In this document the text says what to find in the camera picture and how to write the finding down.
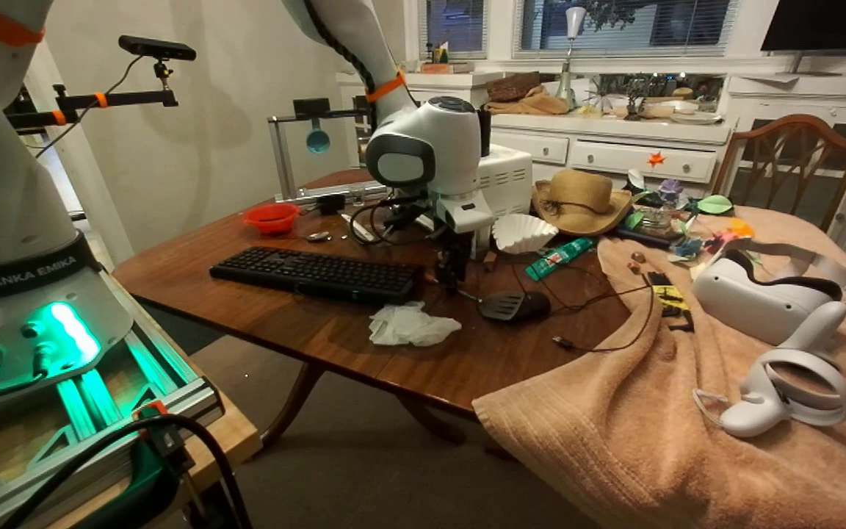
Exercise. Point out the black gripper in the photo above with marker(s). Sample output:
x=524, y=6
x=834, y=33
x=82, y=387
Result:
x=458, y=243

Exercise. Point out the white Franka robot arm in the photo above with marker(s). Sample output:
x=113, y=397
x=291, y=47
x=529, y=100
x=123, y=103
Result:
x=432, y=149

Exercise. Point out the crumpled white plastic bag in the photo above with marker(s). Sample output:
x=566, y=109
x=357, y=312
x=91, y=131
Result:
x=408, y=327

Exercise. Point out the white fluted paper bowl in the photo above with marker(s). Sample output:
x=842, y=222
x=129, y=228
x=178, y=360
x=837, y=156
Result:
x=524, y=234

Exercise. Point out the green snack package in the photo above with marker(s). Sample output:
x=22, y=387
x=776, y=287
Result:
x=558, y=259

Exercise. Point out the white toaster oven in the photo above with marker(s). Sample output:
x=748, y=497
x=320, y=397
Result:
x=505, y=181

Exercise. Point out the straw hat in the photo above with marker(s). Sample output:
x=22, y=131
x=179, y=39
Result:
x=579, y=200

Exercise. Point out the black computer keyboard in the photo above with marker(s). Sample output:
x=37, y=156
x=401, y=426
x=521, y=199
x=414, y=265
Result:
x=314, y=275

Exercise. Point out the red bowl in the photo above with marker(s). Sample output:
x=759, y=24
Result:
x=272, y=218

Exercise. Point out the yellow and black gadget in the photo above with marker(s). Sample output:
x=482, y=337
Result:
x=670, y=297

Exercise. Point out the peach towel blanket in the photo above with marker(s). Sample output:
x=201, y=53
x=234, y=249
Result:
x=639, y=421

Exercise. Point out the green round lid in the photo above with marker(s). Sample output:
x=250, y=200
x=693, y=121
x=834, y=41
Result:
x=711, y=208

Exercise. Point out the white VR headset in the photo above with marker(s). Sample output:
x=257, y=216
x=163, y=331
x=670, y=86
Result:
x=764, y=297

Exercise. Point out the white VR controller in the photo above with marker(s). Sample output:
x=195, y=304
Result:
x=784, y=387

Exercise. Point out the wooden chair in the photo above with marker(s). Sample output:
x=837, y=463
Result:
x=784, y=156

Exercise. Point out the aluminium robot mounting platform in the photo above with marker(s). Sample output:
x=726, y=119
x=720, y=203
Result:
x=100, y=393

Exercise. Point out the black television screen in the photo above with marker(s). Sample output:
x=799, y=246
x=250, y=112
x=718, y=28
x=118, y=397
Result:
x=823, y=24

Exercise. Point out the metal frame stand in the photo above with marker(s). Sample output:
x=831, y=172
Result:
x=317, y=149

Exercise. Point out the black camera bar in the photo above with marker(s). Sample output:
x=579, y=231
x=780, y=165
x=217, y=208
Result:
x=157, y=47

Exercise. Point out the black camera boom mount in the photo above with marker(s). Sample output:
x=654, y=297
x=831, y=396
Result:
x=100, y=100

